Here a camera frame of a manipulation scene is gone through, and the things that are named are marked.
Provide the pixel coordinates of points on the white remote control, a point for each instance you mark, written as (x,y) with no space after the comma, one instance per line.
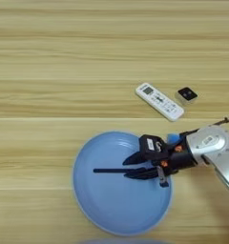
(159,101)

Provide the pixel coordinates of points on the black box with white label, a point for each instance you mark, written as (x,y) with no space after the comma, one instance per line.
(151,146)

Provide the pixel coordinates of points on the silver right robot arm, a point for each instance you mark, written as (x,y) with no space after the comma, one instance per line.
(219,152)

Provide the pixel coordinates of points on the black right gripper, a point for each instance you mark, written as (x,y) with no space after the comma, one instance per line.
(181,157)

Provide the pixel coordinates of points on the small black-topped white cube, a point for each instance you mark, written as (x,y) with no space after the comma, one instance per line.
(187,95)

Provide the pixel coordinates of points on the light blue round plate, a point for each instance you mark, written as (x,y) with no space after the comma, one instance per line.
(113,203)

